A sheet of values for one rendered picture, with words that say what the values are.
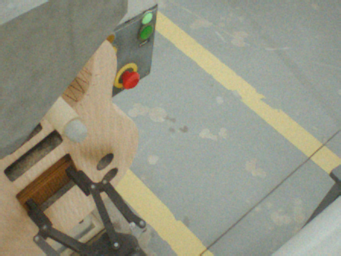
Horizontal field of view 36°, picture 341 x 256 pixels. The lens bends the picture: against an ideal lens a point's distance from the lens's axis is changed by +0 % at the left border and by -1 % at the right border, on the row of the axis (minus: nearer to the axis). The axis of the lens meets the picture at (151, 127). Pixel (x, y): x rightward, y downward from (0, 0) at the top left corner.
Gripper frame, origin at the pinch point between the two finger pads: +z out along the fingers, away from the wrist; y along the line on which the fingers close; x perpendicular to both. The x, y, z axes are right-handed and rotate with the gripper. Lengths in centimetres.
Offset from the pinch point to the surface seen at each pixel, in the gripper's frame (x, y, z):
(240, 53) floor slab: -127, 119, 55
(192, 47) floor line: -124, 104, 72
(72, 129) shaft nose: 19.9, 4.5, -5.2
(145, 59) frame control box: -12.3, 32.3, 15.8
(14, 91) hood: 41.0, -1.2, -11.5
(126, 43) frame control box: -3.8, 28.3, 15.7
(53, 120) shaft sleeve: 19.8, 3.6, -2.6
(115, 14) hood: 41.5, 9.0, -11.5
